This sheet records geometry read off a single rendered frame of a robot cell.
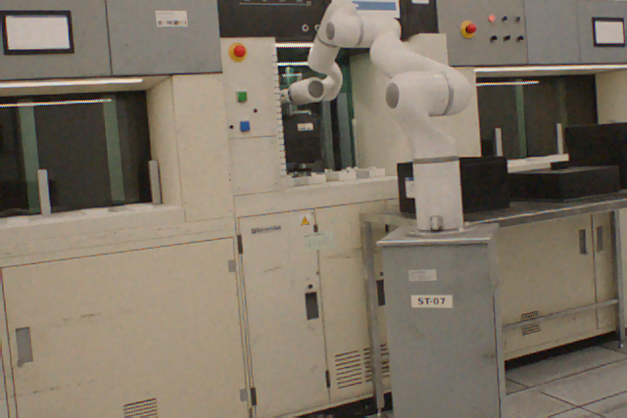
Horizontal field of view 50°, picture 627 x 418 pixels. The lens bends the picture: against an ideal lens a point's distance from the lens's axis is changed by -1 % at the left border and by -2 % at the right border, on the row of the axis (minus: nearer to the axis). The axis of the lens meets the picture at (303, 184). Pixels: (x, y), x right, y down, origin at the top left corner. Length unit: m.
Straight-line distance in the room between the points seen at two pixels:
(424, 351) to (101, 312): 1.01
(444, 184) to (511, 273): 1.22
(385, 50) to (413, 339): 0.78
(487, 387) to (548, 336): 1.37
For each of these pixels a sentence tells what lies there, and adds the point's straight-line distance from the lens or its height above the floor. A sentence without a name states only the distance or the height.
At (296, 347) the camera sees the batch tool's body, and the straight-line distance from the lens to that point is 2.44.
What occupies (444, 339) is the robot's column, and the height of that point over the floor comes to 0.51.
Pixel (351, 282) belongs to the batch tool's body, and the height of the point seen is 0.51.
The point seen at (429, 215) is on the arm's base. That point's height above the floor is 0.81.
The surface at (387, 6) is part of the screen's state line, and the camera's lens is 2.61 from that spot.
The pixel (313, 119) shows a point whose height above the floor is 1.12.
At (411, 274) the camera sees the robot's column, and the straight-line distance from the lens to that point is 1.72.
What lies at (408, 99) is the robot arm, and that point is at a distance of 1.71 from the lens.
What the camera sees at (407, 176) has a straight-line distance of 2.32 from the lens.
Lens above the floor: 1.01
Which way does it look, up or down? 3 degrees down
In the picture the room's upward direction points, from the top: 5 degrees counter-clockwise
